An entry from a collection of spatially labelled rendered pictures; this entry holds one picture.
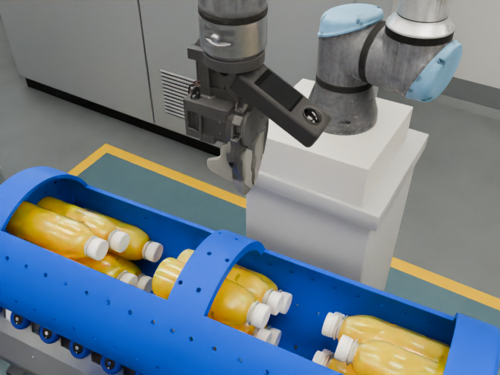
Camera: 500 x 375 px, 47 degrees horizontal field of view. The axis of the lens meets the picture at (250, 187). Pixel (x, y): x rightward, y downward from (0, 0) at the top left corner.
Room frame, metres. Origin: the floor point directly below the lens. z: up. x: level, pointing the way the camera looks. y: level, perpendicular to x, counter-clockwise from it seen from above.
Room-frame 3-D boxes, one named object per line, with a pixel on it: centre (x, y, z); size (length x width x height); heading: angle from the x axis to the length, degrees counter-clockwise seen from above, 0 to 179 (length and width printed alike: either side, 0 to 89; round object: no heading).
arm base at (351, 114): (1.01, -0.19, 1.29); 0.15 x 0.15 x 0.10
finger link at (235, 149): (0.56, 0.01, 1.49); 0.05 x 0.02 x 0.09; 154
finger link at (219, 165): (0.58, 0.03, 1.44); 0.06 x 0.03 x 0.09; 64
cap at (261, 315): (0.56, -0.02, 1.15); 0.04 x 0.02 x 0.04; 154
